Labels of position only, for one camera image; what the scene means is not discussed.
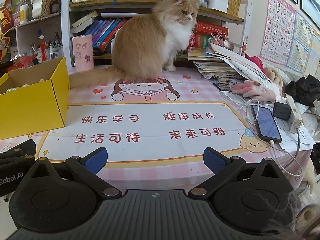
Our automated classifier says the pink plush pig toy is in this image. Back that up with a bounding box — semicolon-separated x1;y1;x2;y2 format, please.
22;79;45;87

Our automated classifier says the black smartphone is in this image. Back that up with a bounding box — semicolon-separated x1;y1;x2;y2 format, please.
251;105;281;143

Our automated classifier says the yellow cardboard box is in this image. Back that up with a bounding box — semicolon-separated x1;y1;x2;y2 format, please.
1;56;70;140

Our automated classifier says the pink checkered table mat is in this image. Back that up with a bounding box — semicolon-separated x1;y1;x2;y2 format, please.
1;68;312;187

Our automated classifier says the black charger block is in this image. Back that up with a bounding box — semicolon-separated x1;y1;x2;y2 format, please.
272;101;292;121

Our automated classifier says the pink fluffy glove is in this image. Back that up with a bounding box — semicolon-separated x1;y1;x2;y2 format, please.
231;80;276;102

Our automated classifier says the white power strip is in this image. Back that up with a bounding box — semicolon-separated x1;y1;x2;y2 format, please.
286;95;303;133

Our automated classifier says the stack of papers and magazines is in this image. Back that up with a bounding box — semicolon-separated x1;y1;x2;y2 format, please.
188;43;281;99

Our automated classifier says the pink cylindrical pen holder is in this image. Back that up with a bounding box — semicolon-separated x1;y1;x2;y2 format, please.
72;35;94;72

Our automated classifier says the orange and white cat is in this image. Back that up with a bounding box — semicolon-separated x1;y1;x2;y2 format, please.
69;0;199;89

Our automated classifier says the red dictionary book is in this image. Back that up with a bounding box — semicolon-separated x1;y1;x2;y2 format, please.
195;21;228;38

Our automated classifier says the red gold monkey decoration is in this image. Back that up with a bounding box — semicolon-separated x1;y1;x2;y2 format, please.
0;0;14;63

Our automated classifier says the wooden bookshelf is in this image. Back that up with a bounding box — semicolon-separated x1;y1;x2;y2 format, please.
61;0;253;71

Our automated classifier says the white charging cable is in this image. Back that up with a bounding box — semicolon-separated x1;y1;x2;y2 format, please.
220;90;304;178

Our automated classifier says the alphabet wall poster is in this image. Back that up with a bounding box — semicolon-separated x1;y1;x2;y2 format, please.
259;0;320;78

